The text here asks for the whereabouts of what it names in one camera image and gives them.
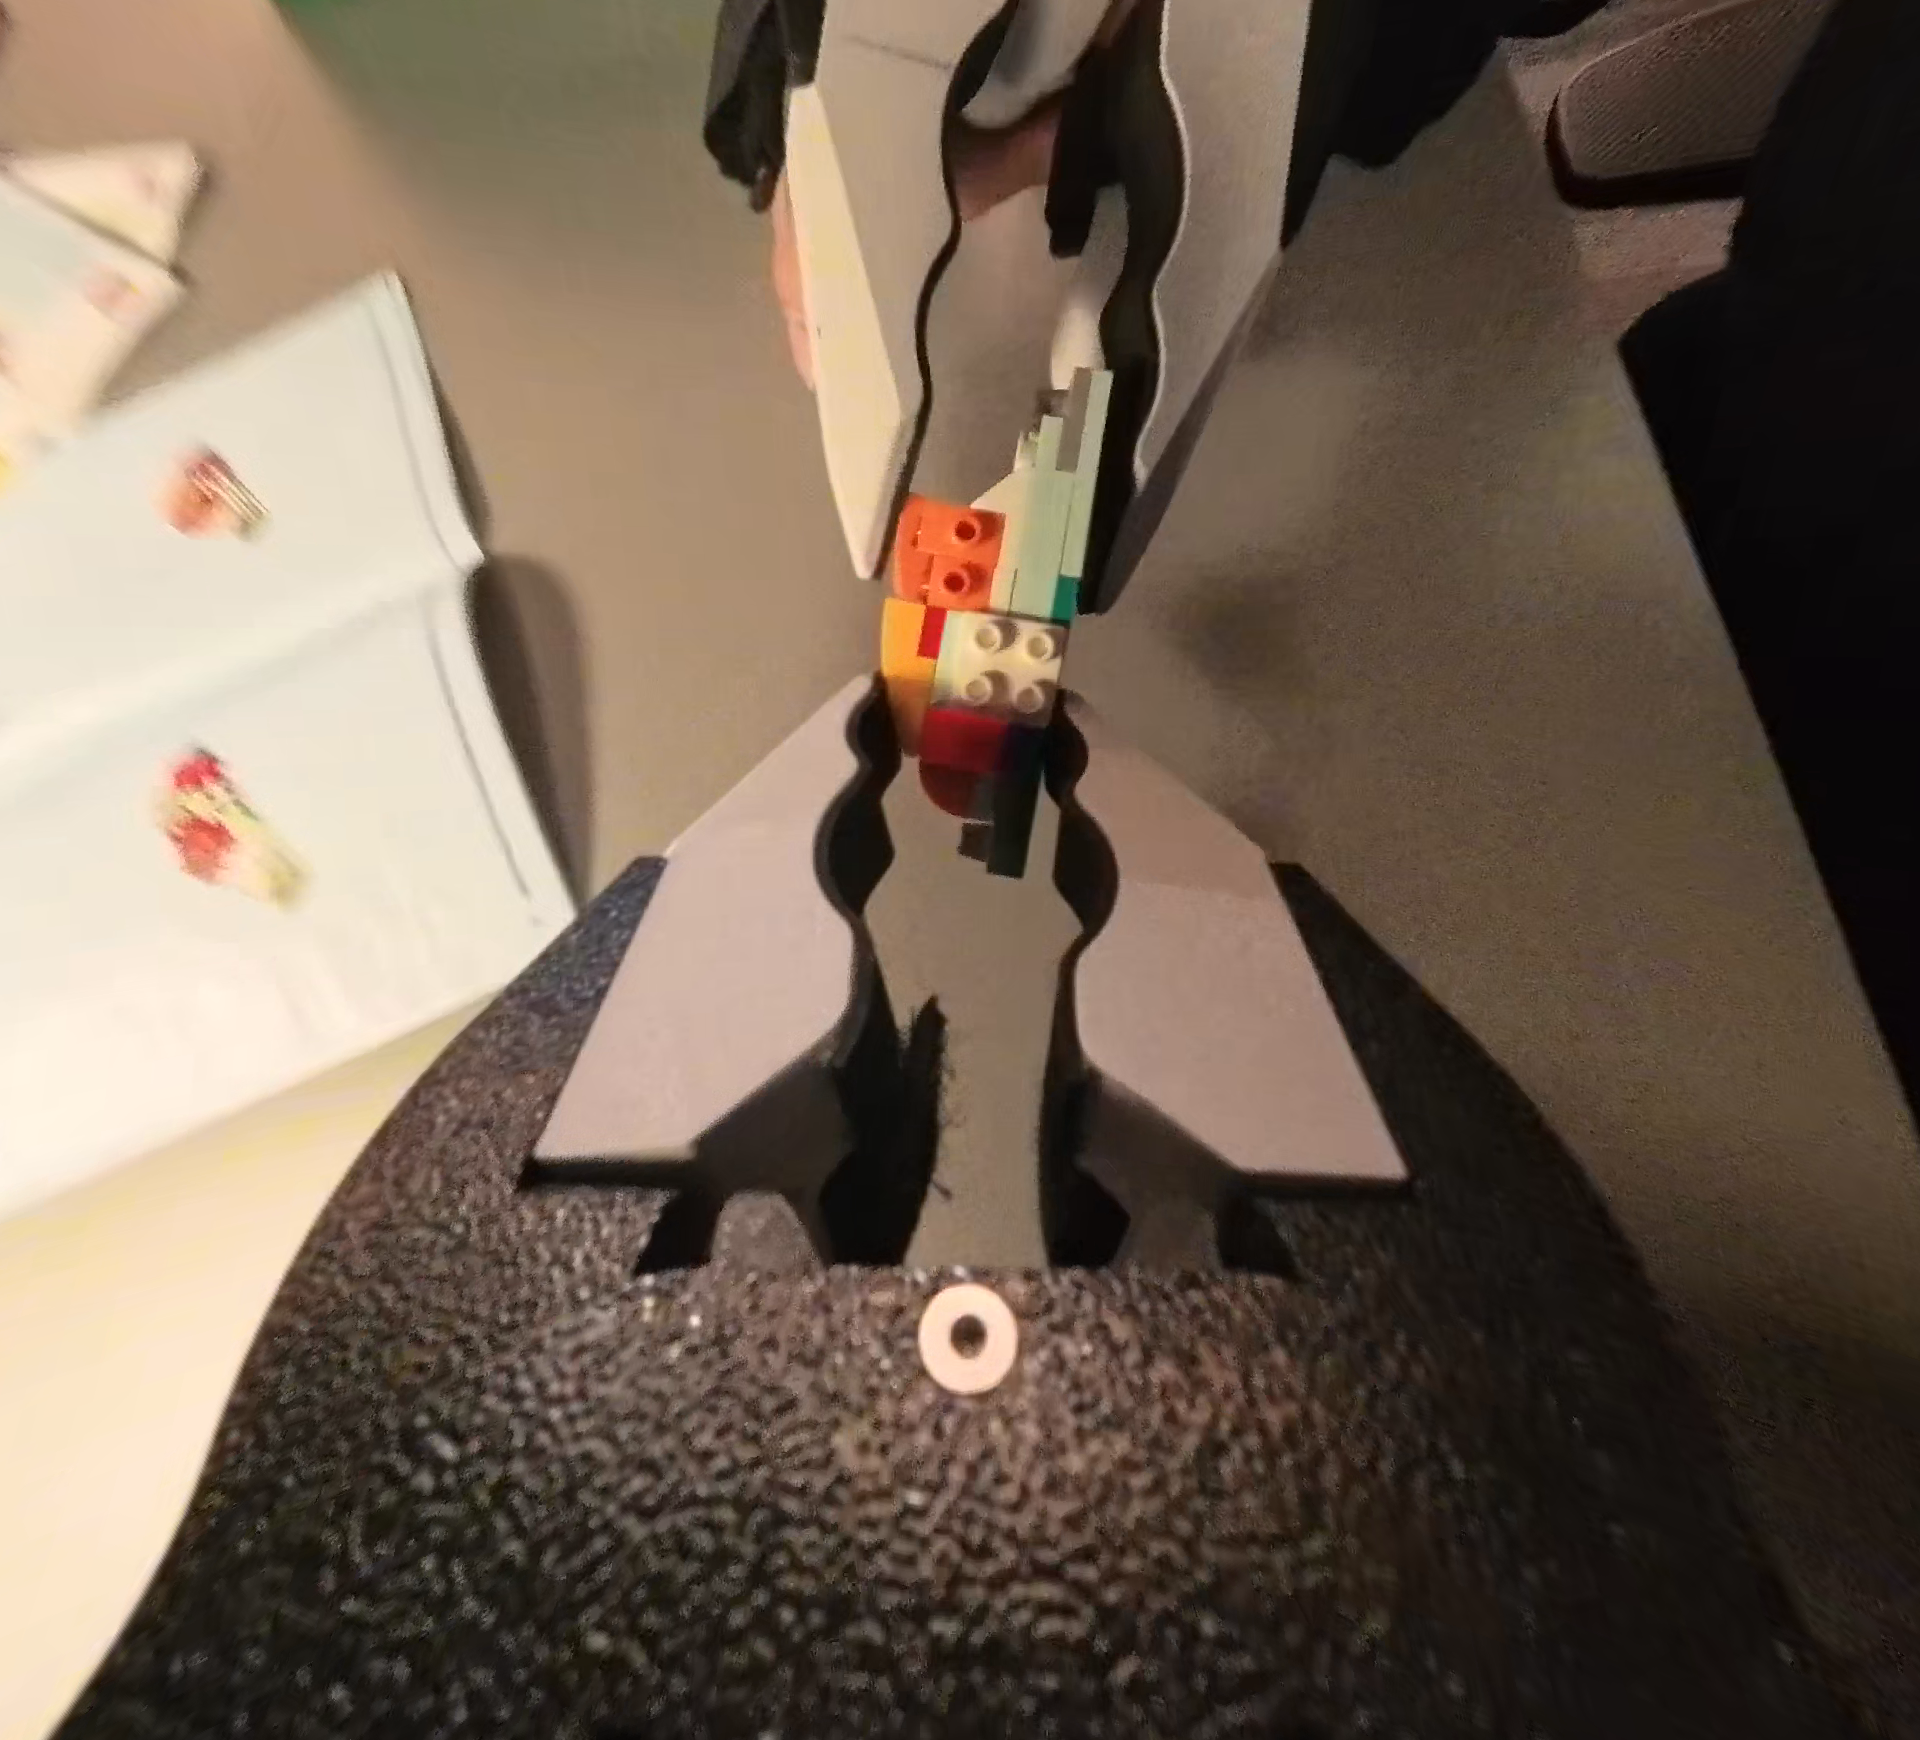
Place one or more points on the open instruction booklet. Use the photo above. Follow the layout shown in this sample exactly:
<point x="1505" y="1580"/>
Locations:
<point x="226" y="660"/>

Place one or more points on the person's right hand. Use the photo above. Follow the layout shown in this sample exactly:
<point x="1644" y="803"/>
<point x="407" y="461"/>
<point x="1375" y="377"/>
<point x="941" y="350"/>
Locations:
<point x="1013" y="162"/>

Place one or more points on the person's black trouser leg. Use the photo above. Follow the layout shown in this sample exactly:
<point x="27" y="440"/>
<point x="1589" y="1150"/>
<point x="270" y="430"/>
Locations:
<point x="1801" y="419"/>

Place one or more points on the colourful lego model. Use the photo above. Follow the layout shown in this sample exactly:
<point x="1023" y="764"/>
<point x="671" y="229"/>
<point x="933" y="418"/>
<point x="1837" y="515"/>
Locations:
<point x="991" y="660"/>

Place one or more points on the small closed instruction booklet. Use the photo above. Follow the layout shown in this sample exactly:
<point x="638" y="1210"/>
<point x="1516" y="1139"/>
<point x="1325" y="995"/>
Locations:
<point x="90" y="226"/>

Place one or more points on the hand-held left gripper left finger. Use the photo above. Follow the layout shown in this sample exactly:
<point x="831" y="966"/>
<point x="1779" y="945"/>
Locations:
<point x="706" y="990"/>

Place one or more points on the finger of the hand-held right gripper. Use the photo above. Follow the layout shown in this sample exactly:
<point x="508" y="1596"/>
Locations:
<point x="1232" y="195"/>
<point x="871" y="120"/>

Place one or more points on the grey shoe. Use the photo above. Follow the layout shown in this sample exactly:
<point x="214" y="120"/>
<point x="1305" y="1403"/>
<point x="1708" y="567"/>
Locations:
<point x="1681" y="75"/>

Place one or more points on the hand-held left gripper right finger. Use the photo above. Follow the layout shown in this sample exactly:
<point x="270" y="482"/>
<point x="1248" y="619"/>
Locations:
<point x="1232" y="1020"/>

